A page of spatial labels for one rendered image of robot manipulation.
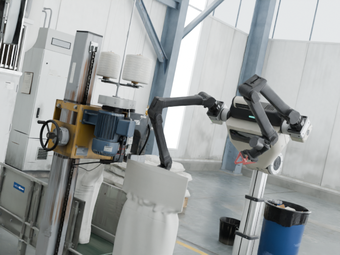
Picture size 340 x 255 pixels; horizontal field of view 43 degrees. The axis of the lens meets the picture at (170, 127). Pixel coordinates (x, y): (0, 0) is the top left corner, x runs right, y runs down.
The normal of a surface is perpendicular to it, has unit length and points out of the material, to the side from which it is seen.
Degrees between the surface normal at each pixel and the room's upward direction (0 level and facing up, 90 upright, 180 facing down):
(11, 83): 90
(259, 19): 90
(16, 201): 90
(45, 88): 90
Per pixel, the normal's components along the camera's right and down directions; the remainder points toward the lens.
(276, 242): -0.40, 0.02
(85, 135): 0.75, 0.18
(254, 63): -0.63, -0.08
